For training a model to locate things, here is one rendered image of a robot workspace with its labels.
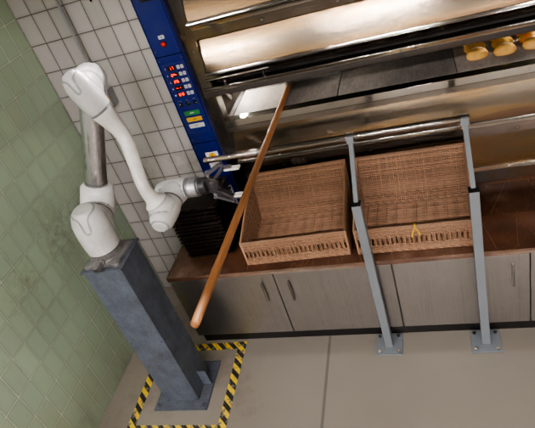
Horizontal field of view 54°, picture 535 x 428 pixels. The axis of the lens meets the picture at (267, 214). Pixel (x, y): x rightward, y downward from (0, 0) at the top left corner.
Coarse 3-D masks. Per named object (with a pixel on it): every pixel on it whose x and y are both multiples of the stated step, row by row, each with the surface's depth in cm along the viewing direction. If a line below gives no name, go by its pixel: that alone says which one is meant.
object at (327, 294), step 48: (480, 192) 268; (528, 192) 257; (528, 240) 231; (192, 288) 287; (240, 288) 280; (288, 288) 273; (336, 288) 266; (384, 288) 260; (432, 288) 254; (528, 288) 242; (240, 336) 313; (288, 336) 304
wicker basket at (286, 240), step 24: (288, 168) 288; (312, 168) 285; (336, 168) 282; (264, 192) 298; (312, 192) 290; (336, 192) 287; (264, 216) 303; (288, 216) 299; (312, 216) 292; (336, 216) 285; (240, 240) 267; (264, 240) 262; (288, 240) 260; (312, 240) 257; (336, 240) 254
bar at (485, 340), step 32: (384, 128) 227; (416, 128) 222; (352, 160) 231; (352, 192) 229; (480, 224) 219; (480, 256) 230; (480, 288) 241; (384, 320) 266; (480, 320) 253; (384, 352) 276; (480, 352) 260
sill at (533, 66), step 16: (512, 64) 239; (528, 64) 234; (432, 80) 249; (448, 80) 245; (464, 80) 244; (480, 80) 242; (336, 96) 266; (352, 96) 261; (368, 96) 257; (384, 96) 256; (256, 112) 279; (272, 112) 273; (288, 112) 271; (304, 112) 269
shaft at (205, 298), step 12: (288, 84) 290; (276, 120) 259; (264, 144) 240; (252, 168) 227; (252, 180) 219; (240, 204) 206; (240, 216) 202; (228, 228) 195; (228, 240) 190; (216, 264) 180; (216, 276) 176; (204, 300) 167; (204, 312) 165; (192, 324) 161
